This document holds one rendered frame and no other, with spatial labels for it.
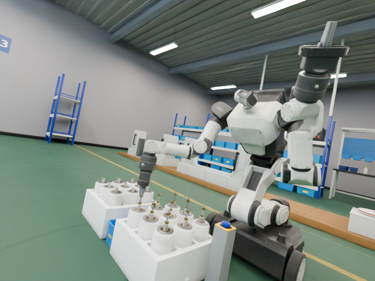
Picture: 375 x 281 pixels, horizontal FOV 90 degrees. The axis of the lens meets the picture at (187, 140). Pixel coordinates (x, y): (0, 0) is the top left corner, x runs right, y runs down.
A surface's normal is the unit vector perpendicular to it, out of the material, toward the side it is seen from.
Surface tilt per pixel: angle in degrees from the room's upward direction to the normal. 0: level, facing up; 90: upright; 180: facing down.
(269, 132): 121
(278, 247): 46
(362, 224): 90
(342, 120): 90
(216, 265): 90
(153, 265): 90
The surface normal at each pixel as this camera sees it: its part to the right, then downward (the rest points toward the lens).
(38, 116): 0.70, 0.11
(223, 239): -0.71, -0.15
